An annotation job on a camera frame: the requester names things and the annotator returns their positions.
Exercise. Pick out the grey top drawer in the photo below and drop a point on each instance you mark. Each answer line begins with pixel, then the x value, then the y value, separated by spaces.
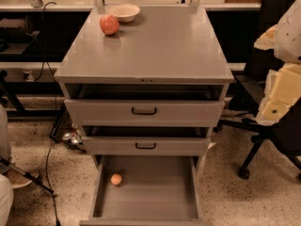
pixel 144 105

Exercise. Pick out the grey middle drawer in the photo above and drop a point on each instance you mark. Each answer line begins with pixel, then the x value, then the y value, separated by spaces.
pixel 135 140

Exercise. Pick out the small orange fruit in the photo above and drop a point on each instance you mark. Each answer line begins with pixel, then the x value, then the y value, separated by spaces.
pixel 116 179

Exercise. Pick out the tan shoe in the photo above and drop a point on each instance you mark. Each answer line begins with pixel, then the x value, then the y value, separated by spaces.
pixel 16 179

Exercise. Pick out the wall power outlet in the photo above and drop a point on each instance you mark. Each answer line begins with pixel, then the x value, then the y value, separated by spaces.
pixel 28 76

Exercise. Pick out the white bowl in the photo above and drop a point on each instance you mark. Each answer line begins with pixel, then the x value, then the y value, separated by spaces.
pixel 125 13

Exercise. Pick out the silver cans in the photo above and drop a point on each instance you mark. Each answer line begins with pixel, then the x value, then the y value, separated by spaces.
pixel 73 136

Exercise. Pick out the black stool leg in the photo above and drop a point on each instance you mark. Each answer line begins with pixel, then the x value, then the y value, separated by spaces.
pixel 26 174

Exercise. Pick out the grey drawer cabinet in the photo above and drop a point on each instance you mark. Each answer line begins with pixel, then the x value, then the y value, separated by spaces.
pixel 161 46

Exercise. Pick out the grey bottom drawer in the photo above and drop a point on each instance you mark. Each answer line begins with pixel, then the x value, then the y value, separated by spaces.
pixel 155 191

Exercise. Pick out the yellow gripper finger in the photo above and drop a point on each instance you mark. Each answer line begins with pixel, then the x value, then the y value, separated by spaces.
pixel 282 90
pixel 267 40

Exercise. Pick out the black office chair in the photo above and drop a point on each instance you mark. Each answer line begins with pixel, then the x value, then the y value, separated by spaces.
pixel 249 91

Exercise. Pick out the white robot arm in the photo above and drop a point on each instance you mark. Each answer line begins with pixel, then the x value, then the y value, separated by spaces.
pixel 287 45

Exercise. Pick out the grey drawer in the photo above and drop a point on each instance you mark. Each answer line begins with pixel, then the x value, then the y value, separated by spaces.
pixel 155 191
pixel 144 105
pixel 135 140

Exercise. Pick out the red apple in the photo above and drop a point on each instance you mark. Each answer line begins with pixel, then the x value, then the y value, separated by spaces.
pixel 109 24

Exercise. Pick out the person leg light trousers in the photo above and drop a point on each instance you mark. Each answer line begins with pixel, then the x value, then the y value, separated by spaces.
pixel 6 190

